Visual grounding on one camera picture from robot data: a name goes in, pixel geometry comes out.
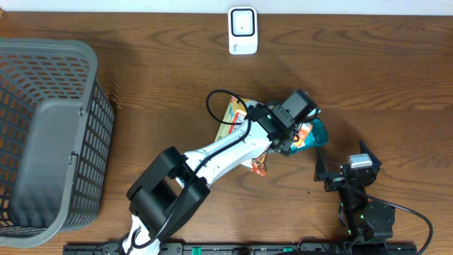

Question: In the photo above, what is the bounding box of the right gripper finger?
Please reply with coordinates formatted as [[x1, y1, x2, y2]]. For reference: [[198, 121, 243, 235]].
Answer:
[[314, 147, 326, 181], [359, 140, 382, 166]]

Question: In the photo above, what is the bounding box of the brown Top chocolate bar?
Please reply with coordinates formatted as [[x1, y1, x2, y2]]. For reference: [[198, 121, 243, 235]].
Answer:
[[251, 153, 267, 177]]

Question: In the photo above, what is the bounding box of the blue mouthwash bottle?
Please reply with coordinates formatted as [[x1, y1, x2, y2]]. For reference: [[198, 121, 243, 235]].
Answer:
[[280, 118, 328, 155]]

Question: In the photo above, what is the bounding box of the teal wet wipes pack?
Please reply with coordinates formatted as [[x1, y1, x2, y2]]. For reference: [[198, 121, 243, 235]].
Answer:
[[303, 91, 321, 119]]

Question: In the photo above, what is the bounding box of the yellow snack bag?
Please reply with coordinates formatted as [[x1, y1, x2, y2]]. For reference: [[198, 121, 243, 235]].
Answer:
[[214, 96, 258, 170]]

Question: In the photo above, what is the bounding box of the orange snack packet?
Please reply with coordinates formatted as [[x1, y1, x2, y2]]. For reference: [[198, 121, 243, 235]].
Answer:
[[292, 123, 313, 149]]

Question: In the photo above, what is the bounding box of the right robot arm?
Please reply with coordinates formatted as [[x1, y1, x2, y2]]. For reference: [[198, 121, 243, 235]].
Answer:
[[315, 140, 395, 254]]

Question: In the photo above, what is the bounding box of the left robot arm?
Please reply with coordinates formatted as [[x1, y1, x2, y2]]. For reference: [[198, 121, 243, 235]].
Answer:
[[121, 102, 312, 254]]

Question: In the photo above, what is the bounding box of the white barcode scanner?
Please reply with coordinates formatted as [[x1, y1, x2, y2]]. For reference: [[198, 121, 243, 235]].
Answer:
[[227, 6, 258, 55]]

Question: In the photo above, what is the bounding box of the grey plastic shopping basket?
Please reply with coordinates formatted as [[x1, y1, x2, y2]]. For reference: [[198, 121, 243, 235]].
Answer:
[[1, 38, 115, 248]]

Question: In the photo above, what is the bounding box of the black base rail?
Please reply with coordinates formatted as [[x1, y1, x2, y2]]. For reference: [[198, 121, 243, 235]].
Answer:
[[62, 242, 418, 255]]

